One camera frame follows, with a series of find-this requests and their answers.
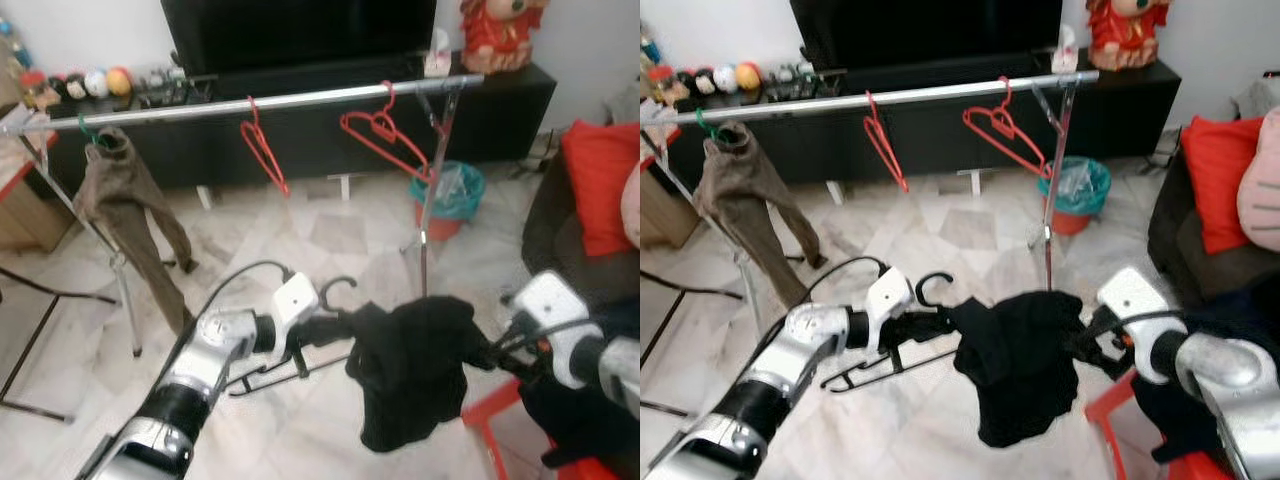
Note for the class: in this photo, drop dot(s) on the red plastic clothes hanger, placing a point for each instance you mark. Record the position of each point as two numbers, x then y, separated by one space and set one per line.
885 145
385 128
1005 123
265 150

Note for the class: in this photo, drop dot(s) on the small white pink box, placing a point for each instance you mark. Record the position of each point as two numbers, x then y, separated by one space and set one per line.
1066 55
437 60

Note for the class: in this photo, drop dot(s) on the teal plastic bin liner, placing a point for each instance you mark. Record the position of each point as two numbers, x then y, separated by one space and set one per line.
1093 185
468 190

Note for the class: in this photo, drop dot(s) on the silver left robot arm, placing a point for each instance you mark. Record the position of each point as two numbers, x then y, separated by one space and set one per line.
205 365
790 365

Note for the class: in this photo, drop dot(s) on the black TV console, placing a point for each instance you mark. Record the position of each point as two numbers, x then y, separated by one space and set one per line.
940 130
320 135

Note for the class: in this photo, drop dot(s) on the silver metal clothes rack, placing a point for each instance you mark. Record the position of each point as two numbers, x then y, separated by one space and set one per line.
880 97
250 102

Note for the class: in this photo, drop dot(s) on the red laughing Buddha statue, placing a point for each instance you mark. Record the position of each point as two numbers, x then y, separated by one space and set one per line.
1128 33
500 35

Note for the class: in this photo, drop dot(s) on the red lid figurine jar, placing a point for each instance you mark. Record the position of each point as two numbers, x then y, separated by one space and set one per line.
662 82
36 88

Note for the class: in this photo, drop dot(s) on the navy blue garment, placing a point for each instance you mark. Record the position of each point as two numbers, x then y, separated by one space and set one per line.
580 420
1180 415

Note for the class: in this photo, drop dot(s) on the red cushion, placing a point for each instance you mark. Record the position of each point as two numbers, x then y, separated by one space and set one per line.
600 185
1220 180

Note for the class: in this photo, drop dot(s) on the yellow orange egg figurine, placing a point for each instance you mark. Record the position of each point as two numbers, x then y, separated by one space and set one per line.
119 81
748 76

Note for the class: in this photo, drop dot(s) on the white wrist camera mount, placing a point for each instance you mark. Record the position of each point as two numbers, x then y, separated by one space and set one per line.
297 300
550 310
890 295
1130 305

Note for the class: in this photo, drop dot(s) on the white egg figurine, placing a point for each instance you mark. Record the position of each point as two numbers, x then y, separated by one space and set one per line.
725 79
97 84

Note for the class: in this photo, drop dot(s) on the orange waste bin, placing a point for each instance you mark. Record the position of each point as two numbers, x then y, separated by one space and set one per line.
440 228
1068 222

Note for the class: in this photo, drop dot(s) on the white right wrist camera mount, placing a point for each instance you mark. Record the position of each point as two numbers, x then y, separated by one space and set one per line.
550 310
1130 305

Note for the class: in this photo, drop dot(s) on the green clothes hanger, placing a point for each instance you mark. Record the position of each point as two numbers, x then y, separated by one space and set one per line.
86 130
704 125

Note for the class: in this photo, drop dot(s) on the pink cat face pillow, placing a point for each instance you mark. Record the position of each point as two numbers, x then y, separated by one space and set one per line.
632 205
1262 185

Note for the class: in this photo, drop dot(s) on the black and white figurine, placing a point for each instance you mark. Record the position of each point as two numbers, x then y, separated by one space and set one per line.
703 81
75 87

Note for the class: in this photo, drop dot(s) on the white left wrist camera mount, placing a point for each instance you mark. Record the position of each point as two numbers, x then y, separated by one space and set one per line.
297 300
890 295

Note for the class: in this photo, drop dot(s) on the black clothes hanger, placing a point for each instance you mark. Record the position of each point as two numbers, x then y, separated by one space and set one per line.
880 370
290 372

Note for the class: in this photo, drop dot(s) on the black flat television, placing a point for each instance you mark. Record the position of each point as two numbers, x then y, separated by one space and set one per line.
925 28
300 30

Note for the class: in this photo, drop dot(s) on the dark brown sofa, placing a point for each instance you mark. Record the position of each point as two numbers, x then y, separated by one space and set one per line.
1175 245
550 240

